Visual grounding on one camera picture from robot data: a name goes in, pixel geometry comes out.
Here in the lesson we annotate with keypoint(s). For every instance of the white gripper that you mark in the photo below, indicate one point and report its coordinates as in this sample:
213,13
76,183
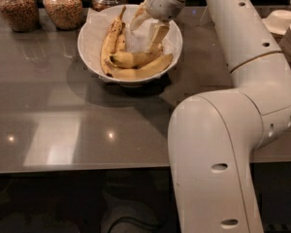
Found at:
160,3

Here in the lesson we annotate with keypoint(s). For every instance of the curved yellow banana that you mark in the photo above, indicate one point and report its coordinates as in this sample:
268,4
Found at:
127,59

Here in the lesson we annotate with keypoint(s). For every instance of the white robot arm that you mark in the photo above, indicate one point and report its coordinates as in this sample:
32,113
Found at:
211,135

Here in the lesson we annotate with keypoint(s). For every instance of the small inner banana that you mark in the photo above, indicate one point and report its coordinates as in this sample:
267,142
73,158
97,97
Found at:
120,44

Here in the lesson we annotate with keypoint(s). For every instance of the white bowl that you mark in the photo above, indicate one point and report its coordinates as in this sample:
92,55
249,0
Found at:
93,39

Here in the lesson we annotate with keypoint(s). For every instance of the front bottom yellow banana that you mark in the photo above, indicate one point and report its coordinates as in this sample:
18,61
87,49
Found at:
138,73

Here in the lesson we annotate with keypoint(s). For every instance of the spotted long banana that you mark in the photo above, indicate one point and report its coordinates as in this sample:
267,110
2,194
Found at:
110,41

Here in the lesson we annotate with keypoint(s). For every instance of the back paper bowl stack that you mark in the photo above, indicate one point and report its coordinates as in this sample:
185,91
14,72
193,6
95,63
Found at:
277,22

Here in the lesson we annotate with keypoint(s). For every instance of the white paper liner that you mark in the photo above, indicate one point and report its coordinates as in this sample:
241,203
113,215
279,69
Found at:
97,33

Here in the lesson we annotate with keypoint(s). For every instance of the glass grain jar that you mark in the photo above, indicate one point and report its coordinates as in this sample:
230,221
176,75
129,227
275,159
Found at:
20,15
65,14

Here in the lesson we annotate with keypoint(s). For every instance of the leftmost glass grain jar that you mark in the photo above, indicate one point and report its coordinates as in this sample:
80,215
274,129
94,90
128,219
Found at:
20,15

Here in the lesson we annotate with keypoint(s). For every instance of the black power strip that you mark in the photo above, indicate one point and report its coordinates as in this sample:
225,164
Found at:
277,228

